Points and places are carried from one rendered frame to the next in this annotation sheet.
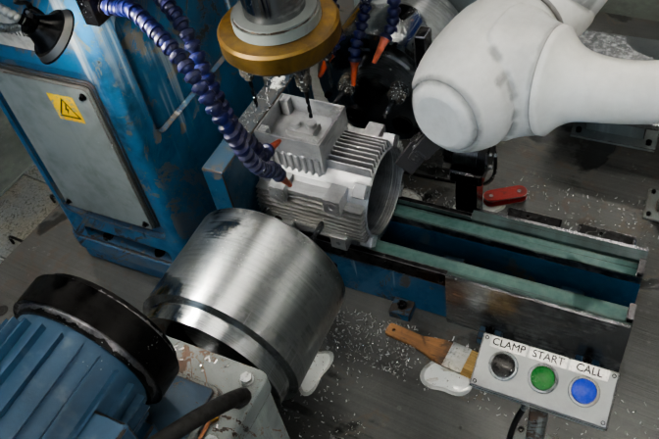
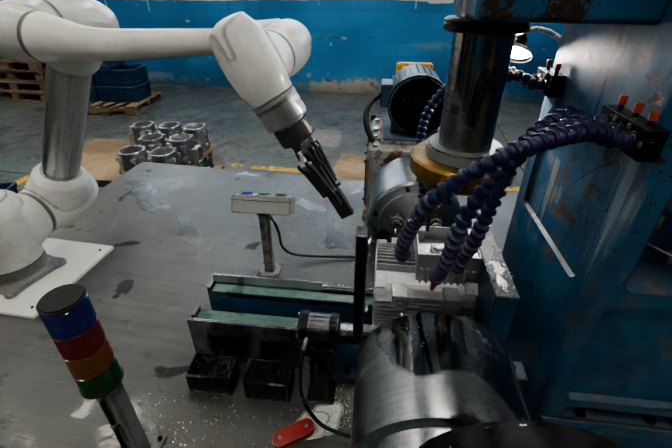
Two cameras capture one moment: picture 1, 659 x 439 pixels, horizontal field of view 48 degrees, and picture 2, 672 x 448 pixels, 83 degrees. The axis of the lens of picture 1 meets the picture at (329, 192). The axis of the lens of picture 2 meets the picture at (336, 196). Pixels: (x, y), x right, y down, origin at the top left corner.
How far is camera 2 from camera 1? 1.48 m
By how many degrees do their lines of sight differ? 100
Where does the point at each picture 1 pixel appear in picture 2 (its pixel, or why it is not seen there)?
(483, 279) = (298, 291)
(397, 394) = (340, 279)
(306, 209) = not seen: hidden behind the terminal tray
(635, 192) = not seen: outside the picture
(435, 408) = (319, 277)
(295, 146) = (435, 231)
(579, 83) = not seen: hidden behind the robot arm
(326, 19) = (423, 156)
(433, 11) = (395, 393)
